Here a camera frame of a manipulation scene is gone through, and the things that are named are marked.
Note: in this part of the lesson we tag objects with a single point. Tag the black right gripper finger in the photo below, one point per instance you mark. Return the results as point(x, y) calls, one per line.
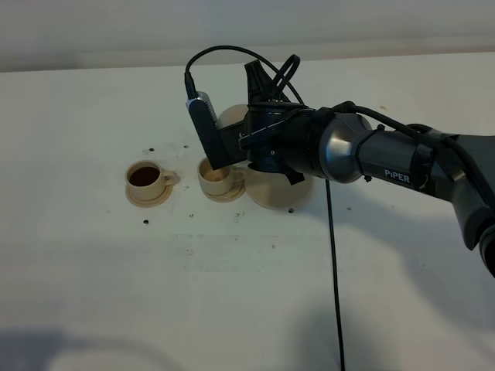
point(260, 87)

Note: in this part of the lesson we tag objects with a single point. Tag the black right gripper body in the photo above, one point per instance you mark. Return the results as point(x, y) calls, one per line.
point(266, 115)

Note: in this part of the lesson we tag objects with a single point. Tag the beige ceramic teapot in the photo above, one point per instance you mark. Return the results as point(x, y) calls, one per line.
point(232, 115)

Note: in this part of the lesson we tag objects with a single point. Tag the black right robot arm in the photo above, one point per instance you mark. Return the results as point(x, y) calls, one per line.
point(348, 142)

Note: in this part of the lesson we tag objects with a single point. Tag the beige teapot saucer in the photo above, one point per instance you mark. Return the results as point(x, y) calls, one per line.
point(274, 191)

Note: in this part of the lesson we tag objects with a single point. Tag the beige middle cup saucer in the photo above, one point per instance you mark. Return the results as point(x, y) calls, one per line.
point(234, 193)

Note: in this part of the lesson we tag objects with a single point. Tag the beige cup saucer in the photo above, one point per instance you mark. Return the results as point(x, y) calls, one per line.
point(234, 193)
point(147, 196)

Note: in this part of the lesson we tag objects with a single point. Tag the beige middle teacup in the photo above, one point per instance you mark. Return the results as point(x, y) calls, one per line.
point(218, 181)

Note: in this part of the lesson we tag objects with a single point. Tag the beige teacup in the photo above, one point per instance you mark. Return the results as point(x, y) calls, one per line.
point(218, 181)
point(146, 181)

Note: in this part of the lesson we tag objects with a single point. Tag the beige left teacup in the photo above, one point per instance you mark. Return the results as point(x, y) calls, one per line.
point(146, 181)

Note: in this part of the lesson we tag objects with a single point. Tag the beige left cup saucer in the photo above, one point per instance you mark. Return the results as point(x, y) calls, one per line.
point(147, 196)

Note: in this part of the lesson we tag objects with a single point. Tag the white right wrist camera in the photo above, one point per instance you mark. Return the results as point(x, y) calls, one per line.
point(221, 145)

